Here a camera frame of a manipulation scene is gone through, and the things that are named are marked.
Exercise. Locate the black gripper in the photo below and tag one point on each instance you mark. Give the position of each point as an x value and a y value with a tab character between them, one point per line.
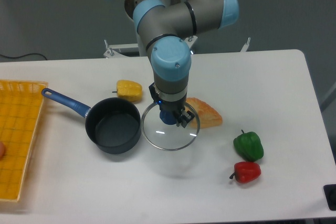
172	103

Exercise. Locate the glass lid with blue knob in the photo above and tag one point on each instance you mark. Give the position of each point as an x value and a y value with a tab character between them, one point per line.
169	137

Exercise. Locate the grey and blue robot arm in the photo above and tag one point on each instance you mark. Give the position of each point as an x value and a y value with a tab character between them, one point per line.
162	28

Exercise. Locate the toy bread slice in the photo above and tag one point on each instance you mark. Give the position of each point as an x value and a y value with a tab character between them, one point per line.
208	116

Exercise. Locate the yellow bell pepper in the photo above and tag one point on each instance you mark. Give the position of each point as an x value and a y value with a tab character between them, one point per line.
128	90

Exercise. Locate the green bell pepper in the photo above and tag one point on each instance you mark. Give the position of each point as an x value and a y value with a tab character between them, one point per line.
248	146

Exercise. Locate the red bell pepper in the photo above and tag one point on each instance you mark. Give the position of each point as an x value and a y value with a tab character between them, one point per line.
245	172

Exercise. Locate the black device at table edge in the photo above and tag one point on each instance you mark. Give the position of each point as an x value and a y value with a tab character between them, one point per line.
330	195

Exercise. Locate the yellow plastic basket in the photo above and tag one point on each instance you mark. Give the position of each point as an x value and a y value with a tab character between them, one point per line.
21	105

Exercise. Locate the dark saucepan with blue handle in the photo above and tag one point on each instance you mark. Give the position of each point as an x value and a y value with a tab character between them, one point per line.
113	124

